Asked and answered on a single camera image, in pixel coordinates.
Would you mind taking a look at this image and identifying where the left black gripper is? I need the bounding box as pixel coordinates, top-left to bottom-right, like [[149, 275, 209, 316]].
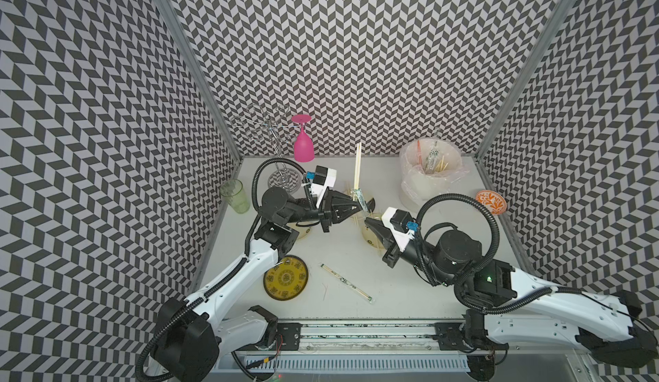
[[283, 189, 365, 233]]

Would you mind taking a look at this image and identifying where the pink plastic goblet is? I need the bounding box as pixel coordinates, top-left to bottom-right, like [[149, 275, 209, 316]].
[[292, 114, 315, 162]]

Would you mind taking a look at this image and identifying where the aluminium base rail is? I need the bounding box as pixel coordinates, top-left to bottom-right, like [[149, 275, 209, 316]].
[[148, 319, 588, 382]]

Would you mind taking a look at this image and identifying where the white bin with plastic bag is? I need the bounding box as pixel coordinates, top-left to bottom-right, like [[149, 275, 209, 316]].
[[399, 138, 469, 212]]

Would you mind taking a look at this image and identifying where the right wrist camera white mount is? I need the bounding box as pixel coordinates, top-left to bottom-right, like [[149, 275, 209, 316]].
[[381, 207, 418, 253]]

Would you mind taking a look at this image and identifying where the cream plate with dark mark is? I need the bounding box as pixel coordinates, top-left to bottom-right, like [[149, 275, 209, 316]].
[[346, 188, 376, 216]]

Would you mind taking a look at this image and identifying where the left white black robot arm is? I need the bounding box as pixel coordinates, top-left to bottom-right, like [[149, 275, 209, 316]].
[[135, 157, 360, 381]]

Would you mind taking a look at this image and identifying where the green wrapped chopsticks pair left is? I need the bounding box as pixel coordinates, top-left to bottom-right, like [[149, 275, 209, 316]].
[[353, 188, 371, 215]]

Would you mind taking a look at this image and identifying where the cream plate left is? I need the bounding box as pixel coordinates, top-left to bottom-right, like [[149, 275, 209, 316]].
[[288, 223, 313, 241]]

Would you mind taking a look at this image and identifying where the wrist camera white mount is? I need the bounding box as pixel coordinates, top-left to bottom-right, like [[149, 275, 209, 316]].
[[381, 207, 418, 253], [307, 166, 337, 209]]

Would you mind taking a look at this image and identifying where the green translucent plastic cup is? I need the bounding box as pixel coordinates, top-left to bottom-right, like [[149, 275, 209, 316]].
[[221, 179, 250, 214]]

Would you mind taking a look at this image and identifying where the small orange patterned dish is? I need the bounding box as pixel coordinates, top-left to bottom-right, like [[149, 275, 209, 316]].
[[475, 190, 508, 215]]

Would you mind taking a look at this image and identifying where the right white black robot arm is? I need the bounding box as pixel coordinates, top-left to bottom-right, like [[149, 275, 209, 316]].
[[365, 193, 658, 368]]

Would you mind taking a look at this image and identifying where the dark yellow patterned plate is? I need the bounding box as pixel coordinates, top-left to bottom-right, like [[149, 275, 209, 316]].
[[263, 255, 309, 301]]

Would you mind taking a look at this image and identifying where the metal wire cup rack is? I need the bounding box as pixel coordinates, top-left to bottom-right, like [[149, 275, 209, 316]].
[[230, 103, 301, 194]]

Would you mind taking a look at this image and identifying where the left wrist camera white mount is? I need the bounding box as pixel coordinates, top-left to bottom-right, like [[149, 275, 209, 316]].
[[307, 166, 337, 209]]

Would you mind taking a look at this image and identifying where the cream plate centre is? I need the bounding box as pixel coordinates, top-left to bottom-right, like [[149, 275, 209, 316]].
[[358, 216, 384, 251]]

